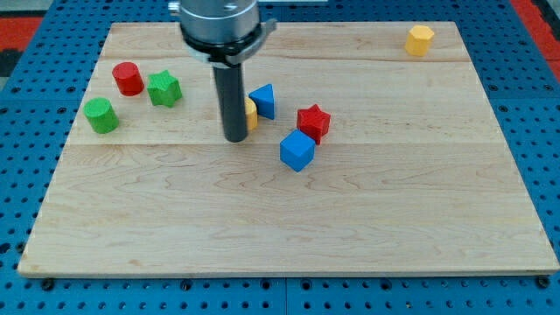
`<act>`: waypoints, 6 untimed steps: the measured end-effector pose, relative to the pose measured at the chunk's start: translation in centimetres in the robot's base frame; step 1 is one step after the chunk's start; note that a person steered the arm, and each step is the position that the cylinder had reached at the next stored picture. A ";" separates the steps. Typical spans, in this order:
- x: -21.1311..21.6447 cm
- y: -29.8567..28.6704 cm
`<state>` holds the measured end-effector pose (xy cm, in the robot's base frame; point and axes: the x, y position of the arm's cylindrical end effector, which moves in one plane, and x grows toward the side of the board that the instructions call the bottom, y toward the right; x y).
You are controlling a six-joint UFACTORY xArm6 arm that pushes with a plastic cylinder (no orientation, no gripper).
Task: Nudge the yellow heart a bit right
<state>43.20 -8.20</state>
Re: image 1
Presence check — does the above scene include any wooden board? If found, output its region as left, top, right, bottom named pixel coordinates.
left=18, top=22, right=559, bottom=278

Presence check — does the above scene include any red star block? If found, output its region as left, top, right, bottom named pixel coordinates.
left=297, top=104, right=331, bottom=145

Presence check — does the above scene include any red cylinder block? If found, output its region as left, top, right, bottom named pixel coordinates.
left=112, top=61, right=144, bottom=96

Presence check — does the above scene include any green cylinder block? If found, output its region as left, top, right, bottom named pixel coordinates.
left=83, top=97, right=119, bottom=134

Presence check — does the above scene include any blue triangle block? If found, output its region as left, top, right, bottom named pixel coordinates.
left=248, top=84, right=276, bottom=120

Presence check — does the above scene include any yellow hexagon block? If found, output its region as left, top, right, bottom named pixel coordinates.
left=404, top=24, right=435, bottom=57

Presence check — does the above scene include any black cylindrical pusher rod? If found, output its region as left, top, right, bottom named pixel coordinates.
left=213, top=65, right=249, bottom=143

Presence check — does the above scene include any green star block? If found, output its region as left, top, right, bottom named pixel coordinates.
left=147, top=70, right=182, bottom=108

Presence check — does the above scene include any blue cube block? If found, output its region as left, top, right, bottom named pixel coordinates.
left=280, top=129, right=316, bottom=172

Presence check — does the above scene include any yellow heart block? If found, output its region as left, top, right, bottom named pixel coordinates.
left=245, top=97, right=258, bottom=130

